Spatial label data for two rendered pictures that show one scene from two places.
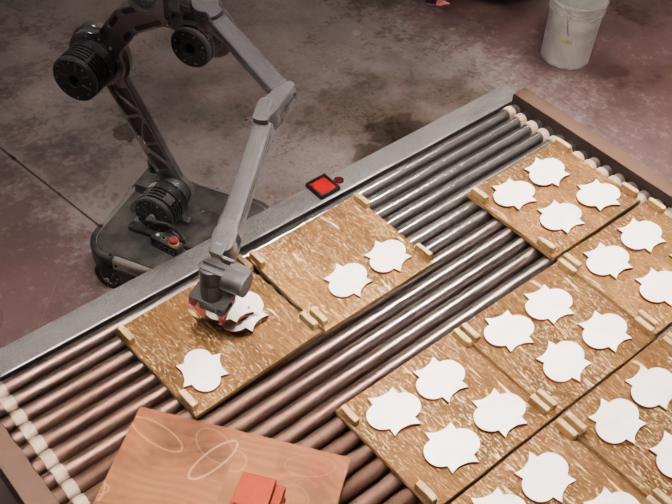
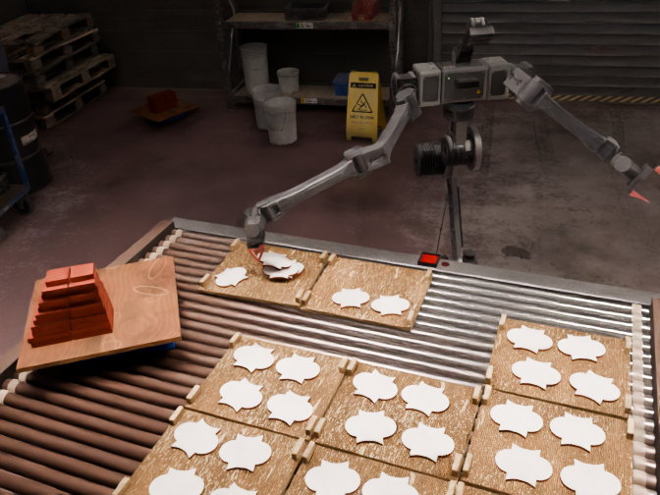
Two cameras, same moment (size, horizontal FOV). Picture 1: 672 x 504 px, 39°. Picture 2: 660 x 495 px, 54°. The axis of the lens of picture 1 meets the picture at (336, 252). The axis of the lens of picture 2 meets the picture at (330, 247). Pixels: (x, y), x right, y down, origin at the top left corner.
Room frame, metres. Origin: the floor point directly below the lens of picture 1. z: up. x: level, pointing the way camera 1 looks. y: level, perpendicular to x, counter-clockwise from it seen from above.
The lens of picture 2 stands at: (0.94, -1.75, 2.36)
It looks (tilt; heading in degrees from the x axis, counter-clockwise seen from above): 32 degrees down; 66
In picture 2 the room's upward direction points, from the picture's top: 4 degrees counter-clockwise
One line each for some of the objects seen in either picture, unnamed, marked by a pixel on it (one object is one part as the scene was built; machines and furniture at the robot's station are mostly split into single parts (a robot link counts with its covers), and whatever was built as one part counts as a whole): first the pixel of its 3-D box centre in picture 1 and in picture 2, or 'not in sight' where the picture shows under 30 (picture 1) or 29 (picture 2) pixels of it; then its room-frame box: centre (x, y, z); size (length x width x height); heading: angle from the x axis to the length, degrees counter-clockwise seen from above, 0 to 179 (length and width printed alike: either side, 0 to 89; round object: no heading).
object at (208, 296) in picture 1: (211, 289); (254, 231); (1.55, 0.30, 1.12); 0.10 x 0.07 x 0.07; 68
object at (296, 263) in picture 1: (340, 260); (368, 291); (1.86, -0.02, 0.93); 0.41 x 0.35 x 0.02; 133
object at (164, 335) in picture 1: (218, 332); (266, 272); (1.57, 0.29, 0.93); 0.41 x 0.35 x 0.02; 135
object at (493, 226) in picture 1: (372, 301); (352, 321); (1.74, -0.11, 0.90); 1.95 x 0.05 x 0.05; 133
